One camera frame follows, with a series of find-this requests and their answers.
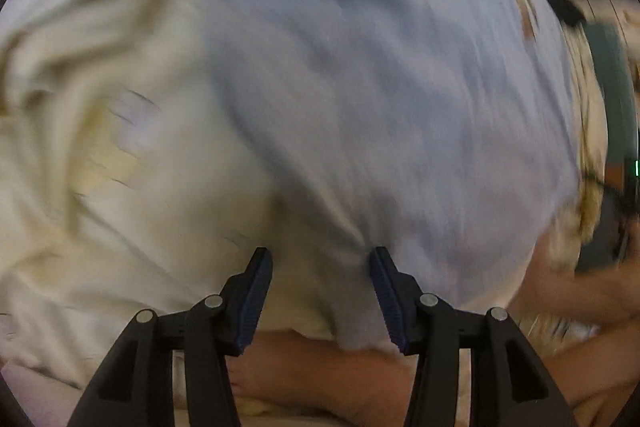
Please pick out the blue-grey shirt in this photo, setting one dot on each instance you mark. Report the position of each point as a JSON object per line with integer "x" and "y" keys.
{"x": 375, "y": 107}

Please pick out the teal padded bed frame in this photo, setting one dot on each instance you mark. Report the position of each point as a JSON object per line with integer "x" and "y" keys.
{"x": 612, "y": 82}

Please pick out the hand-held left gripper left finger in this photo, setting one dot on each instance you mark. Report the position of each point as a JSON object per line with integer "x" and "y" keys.
{"x": 255, "y": 297}

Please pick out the person's right forearm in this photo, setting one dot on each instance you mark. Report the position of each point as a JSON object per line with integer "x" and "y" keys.
{"x": 590, "y": 297}

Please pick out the cream bear print duvet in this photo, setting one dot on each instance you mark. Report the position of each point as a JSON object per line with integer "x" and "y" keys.
{"x": 100, "y": 207}

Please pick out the person's foot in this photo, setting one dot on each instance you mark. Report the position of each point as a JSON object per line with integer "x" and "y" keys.
{"x": 310, "y": 372}

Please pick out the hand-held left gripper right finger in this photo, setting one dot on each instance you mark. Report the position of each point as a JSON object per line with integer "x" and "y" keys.
{"x": 390, "y": 302}

